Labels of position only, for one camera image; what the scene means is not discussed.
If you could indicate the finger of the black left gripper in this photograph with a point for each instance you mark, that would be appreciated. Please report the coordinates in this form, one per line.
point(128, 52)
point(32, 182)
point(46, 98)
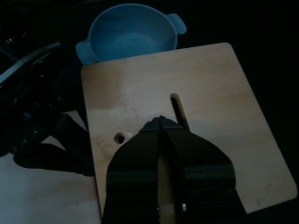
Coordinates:
point(79, 145)
point(47, 159)

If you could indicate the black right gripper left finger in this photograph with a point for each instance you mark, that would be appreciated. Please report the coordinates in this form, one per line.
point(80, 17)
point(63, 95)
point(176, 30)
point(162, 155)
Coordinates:
point(132, 180)

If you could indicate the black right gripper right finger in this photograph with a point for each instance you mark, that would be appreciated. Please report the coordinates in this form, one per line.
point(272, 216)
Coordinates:
point(206, 186)

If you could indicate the wooden drawer box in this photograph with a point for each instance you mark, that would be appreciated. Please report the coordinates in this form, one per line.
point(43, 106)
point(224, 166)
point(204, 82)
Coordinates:
point(218, 87)

